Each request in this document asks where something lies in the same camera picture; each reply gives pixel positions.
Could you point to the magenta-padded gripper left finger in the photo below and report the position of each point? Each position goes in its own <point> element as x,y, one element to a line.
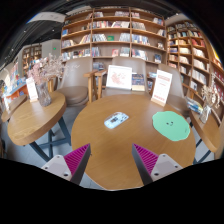
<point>58,165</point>

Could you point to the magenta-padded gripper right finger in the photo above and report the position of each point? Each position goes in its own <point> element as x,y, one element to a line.
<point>165,165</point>

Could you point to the transparent computer mouse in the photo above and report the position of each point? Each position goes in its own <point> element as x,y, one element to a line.
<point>116,120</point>

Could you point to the green wavy-edged mouse pad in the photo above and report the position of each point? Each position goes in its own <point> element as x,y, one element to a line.
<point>171,130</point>

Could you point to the round wooden side table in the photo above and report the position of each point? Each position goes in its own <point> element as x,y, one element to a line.
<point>33,120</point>
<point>210,133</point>

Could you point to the glass vase with white flowers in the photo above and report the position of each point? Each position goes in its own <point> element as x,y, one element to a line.
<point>205,113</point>

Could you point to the stack of books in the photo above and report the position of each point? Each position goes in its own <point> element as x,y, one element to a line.
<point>195,106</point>

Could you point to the glass vase with pink flowers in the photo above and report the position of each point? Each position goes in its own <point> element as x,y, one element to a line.
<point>43,95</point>

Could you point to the white and red standing sign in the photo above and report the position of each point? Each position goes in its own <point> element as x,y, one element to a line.
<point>162,86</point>

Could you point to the brown armchair with wooden arms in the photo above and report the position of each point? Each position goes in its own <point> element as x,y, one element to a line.
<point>176,87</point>
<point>75,76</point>
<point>128,63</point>

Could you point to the small white table sign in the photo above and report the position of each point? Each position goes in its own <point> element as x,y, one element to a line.
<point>31,89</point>

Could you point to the dark blue book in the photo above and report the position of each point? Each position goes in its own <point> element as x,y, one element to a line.
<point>138,81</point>

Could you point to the white framed floral picture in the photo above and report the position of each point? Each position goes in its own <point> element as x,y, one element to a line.
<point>119,77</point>

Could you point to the distant wooden bookshelf unit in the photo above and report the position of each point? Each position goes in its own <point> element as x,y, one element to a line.
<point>31,55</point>

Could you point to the curved wooden bookshelf unit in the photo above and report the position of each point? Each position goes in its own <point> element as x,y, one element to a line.
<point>193,50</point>

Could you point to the wide wooden bookshelf unit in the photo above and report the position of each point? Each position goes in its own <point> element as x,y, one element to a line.
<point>113,33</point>

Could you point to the white ceiling light panel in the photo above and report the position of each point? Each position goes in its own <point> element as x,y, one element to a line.
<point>46,16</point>

